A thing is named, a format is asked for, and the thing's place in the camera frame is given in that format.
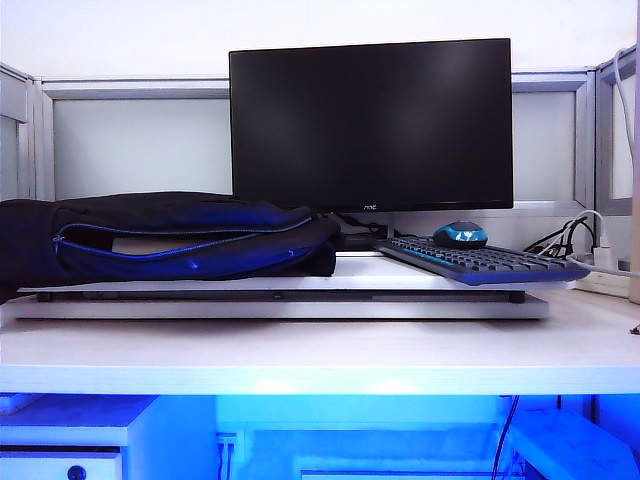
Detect hanging white cable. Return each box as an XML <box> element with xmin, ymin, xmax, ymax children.
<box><xmin>613</xmin><ymin>47</ymin><xmax>635</xmax><ymax>151</ymax></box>

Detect white charger cable loop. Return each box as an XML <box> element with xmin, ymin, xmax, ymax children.
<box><xmin>573</xmin><ymin>208</ymin><xmax>610</xmax><ymax>247</ymax></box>

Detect silver monitor stand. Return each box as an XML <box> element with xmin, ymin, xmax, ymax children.
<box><xmin>344</xmin><ymin>210</ymin><xmax>399</xmax><ymax>242</ymax></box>

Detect blue and black mouse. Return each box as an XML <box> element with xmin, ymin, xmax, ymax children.
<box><xmin>432</xmin><ymin>220</ymin><xmax>489</xmax><ymax>250</ymax></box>

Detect white power strip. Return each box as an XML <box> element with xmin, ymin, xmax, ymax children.
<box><xmin>569</xmin><ymin>267</ymin><xmax>636</xmax><ymax>297</ymax></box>

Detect black computer monitor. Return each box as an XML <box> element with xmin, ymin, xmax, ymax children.
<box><xmin>228</xmin><ymin>37</ymin><xmax>515</xmax><ymax>214</ymax></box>

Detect white plug charger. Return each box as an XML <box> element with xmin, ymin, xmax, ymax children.
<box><xmin>592</xmin><ymin>243</ymin><xmax>620</xmax><ymax>269</ymax></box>

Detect dark under-desk cable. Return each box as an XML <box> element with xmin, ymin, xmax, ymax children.
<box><xmin>491</xmin><ymin>394</ymin><xmax>520</xmax><ymax>480</ymax></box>

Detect under-desk wall socket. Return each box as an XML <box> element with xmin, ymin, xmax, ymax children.
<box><xmin>215</xmin><ymin>430</ymin><xmax>240</xmax><ymax>480</ymax></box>

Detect thin white board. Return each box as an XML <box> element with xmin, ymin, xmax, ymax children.
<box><xmin>17</xmin><ymin>249</ymin><xmax>577</xmax><ymax>295</ymax></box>

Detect black monitor cables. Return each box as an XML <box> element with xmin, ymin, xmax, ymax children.
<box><xmin>342</xmin><ymin>212</ymin><xmax>396</xmax><ymax>239</ymax></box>

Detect white drawer cabinet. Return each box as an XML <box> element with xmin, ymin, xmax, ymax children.
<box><xmin>0</xmin><ymin>394</ymin><xmax>157</xmax><ymax>480</ymax></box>

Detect wide frosted partition panel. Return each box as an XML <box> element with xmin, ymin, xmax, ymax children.
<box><xmin>42</xmin><ymin>73</ymin><xmax>597</xmax><ymax>211</ymax></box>

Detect thick white base slab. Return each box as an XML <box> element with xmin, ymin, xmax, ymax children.
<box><xmin>13</xmin><ymin>292</ymin><xmax>551</xmax><ymax>322</ymax></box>

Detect dark navy backpack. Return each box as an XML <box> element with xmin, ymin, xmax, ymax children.
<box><xmin>0</xmin><ymin>192</ymin><xmax>344</xmax><ymax>304</ymax></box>

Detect narrow frosted partition panel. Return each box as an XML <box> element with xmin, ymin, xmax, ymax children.
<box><xmin>594</xmin><ymin>44</ymin><xmax>639</xmax><ymax>274</ymax></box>
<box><xmin>0</xmin><ymin>62</ymin><xmax>55</xmax><ymax>202</ymax></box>

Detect black keyboard with blue trim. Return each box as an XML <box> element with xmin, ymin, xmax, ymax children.
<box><xmin>372</xmin><ymin>234</ymin><xmax>592</xmax><ymax>288</ymax></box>

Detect black power cable bundle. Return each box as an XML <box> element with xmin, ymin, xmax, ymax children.
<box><xmin>524</xmin><ymin>215</ymin><xmax>599</xmax><ymax>256</ymax></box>

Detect thick white cable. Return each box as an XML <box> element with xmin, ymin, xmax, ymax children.
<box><xmin>574</xmin><ymin>257</ymin><xmax>640</xmax><ymax>276</ymax></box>

